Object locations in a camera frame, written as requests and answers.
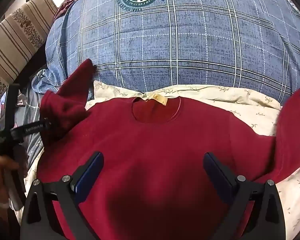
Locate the person's left forearm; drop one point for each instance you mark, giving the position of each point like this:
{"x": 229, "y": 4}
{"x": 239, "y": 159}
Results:
{"x": 0, "y": 220}

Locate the pale pinkish grey cloth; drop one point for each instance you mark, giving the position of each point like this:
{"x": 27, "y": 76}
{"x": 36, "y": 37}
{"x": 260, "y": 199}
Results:
{"x": 22, "y": 99}

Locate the beige striped headboard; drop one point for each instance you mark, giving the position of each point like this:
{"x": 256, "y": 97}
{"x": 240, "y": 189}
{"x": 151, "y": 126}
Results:
{"x": 15, "y": 42}

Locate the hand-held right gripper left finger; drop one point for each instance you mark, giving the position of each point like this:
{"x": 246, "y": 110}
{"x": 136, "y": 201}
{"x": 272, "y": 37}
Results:
{"x": 91, "y": 172}

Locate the maroon patterned cloth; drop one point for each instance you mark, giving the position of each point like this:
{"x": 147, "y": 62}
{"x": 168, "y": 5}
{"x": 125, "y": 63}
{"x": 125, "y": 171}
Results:
{"x": 72, "y": 0}

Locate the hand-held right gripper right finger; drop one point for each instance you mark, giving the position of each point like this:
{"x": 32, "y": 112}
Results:
{"x": 216, "y": 173}

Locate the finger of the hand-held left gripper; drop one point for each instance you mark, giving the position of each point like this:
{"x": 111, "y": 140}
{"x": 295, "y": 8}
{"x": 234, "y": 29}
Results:
{"x": 32, "y": 128}

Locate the blue plaid quilt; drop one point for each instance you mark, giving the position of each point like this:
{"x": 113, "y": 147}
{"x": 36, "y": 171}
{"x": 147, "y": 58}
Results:
{"x": 190, "y": 42}

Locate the dark red sweater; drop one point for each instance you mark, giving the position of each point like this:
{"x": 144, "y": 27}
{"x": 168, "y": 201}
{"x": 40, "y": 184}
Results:
{"x": 152, "y": 142}

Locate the cream floral bed sheet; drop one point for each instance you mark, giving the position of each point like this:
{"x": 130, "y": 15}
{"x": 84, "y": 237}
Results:
{"x": 260, "y": 115}

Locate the grey plaid pillow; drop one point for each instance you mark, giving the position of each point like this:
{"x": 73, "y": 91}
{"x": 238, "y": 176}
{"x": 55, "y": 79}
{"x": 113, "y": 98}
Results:
{"x": 32, "y": 115}

